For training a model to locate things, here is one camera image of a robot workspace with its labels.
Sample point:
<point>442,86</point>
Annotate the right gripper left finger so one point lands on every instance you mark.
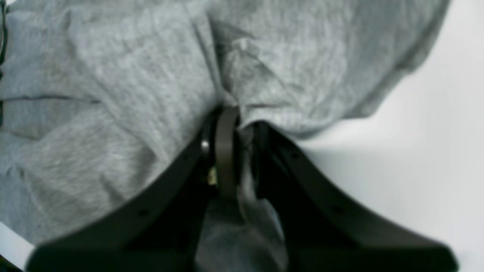
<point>159,230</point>

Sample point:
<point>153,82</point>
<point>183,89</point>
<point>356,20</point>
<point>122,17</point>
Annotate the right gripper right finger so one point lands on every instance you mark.
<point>325,229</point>

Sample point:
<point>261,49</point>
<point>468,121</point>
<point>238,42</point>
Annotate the grey T-shirt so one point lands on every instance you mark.
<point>99,97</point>

